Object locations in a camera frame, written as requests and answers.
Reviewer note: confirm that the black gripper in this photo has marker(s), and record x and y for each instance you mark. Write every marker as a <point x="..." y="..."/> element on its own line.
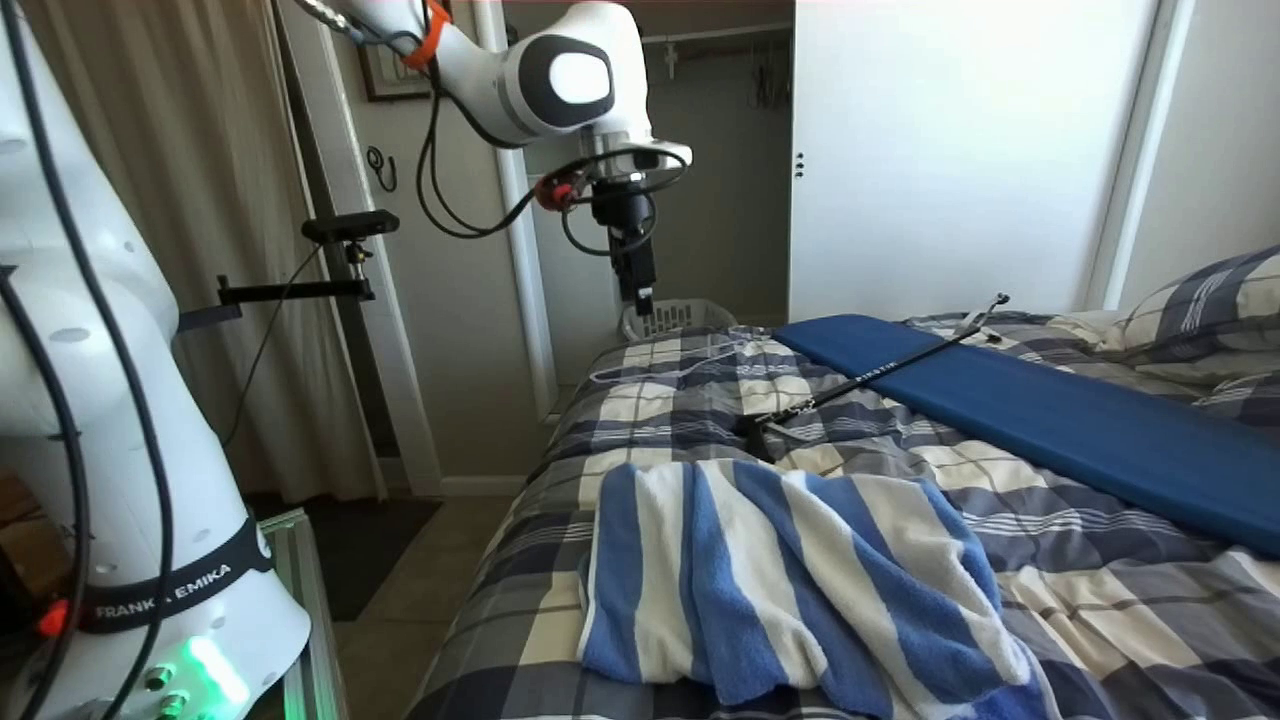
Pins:
<point x="624" y="212"/>

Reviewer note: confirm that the blue white striped towel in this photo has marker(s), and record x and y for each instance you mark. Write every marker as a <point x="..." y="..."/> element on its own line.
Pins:
<point x="744" y="585"/>

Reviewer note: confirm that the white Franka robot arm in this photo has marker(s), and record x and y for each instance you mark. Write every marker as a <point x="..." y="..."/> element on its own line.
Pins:
<point x="106" y="333"/>

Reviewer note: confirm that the white plastic laundry basket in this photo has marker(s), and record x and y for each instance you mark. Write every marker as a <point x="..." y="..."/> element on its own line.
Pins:
<point x="683" y="321"/>

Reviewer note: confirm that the plaid navy cream comforter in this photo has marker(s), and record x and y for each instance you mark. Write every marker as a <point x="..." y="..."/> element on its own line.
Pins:
<point x="664" y="402"/>

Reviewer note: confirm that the black reacher grabber stick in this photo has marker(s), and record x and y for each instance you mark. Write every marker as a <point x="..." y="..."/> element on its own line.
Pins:
<point x="882" y="373"/>

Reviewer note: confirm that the white closet door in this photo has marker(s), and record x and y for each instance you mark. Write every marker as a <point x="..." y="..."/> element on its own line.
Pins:
<point x="960" y="145"/>

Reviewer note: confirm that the blue padded ironing board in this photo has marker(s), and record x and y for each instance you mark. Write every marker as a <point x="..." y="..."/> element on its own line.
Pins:
<point x="1064" y="425"/>

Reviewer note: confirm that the robot table with green edge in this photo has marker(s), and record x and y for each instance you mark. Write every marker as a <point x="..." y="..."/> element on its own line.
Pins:
<point x="315" y="627"/>

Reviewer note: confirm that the plaid pillow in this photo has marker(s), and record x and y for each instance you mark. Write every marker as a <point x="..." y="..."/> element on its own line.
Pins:
<point x="1200" y="321"/>

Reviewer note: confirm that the metal wall hook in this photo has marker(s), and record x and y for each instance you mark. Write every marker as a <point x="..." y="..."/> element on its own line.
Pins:
<point x="381" y="166"/>

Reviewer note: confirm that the black camera on stand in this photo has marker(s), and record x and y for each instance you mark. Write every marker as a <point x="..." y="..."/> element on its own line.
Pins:
<point x="349" y="227"/>

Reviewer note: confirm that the framed wall picture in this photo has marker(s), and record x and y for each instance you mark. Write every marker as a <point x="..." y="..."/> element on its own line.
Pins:
<point x="395" y="82"/>

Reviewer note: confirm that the black camera stand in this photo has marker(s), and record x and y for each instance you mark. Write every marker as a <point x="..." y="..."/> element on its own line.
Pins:
<point x="287" y="289"/>

